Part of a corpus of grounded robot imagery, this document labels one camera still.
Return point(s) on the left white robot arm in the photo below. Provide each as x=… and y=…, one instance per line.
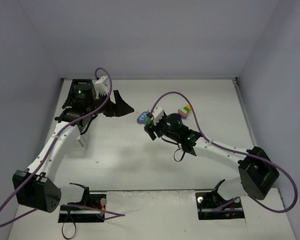
x=35, y=186

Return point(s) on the purple and lime lego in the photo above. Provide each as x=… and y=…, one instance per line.
x=183, y=113

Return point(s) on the orange and green lego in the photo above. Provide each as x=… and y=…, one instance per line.
x=148, y=121

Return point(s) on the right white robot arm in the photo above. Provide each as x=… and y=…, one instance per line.
x=256, y=175

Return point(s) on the black slotted container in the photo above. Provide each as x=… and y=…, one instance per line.
x=81, y=94

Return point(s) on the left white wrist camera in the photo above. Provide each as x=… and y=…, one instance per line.
x=101, y=86

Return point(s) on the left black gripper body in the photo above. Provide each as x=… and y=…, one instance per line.
x=112, y=107

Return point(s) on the white slotted container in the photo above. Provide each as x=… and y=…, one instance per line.
x=81, y=142

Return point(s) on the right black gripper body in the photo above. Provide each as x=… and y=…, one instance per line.
x=151, y=128

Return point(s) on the purple round paw lego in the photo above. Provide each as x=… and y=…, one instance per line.
x=143, y=118

